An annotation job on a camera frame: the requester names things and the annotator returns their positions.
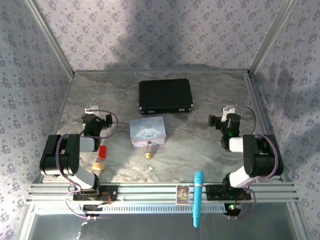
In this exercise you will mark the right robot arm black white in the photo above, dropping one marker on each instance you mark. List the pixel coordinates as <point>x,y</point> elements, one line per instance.
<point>260,160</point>

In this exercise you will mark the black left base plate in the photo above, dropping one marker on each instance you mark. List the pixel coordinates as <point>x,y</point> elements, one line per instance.
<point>110,193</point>

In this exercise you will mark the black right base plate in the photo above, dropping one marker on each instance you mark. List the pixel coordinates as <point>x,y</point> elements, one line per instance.
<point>215,193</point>

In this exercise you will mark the blue marker pen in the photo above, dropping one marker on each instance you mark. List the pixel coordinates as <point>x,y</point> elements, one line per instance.
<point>198,195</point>

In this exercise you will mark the aluminium side rail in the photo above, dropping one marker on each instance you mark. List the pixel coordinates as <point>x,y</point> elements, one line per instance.
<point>62,105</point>
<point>260,107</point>

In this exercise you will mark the black left controller board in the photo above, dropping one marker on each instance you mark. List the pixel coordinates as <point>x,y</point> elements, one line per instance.
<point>93,210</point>

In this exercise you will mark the pastel cartoon dog tin box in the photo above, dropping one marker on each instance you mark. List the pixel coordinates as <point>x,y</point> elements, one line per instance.
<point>147,131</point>

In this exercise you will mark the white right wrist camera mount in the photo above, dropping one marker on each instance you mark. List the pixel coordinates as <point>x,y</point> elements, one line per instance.
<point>228,112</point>

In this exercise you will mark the red cylinder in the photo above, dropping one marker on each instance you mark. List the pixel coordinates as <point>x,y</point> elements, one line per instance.
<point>102,152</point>

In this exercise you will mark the aluminium rail beam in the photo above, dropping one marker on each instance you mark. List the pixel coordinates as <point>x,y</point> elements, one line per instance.
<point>150,192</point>

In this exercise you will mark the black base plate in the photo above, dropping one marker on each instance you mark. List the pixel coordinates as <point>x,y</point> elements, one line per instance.
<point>110,193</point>
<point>215,193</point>

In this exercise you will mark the round wooden block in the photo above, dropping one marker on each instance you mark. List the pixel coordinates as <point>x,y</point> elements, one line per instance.
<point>98,165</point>

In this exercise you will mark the black right controller board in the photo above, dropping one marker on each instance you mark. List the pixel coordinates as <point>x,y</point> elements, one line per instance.
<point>233,210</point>

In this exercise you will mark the small picture card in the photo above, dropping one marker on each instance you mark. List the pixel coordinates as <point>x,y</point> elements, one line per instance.
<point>182,195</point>

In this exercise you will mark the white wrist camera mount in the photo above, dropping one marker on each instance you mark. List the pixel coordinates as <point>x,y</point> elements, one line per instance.
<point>228,112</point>
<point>92,109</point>

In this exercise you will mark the aluminium corner post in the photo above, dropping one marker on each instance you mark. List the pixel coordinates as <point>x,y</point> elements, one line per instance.
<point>270,37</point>
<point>53,42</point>

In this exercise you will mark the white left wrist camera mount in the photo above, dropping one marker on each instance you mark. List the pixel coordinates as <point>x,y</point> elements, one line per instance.
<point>92,109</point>

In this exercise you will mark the black hard case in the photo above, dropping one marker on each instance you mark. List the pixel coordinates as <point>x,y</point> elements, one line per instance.
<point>165,96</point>

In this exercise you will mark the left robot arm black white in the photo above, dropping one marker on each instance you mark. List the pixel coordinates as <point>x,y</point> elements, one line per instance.
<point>72,160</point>

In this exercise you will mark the black controller board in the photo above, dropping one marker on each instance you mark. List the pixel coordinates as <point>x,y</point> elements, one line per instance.
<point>233,210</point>
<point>93,210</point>

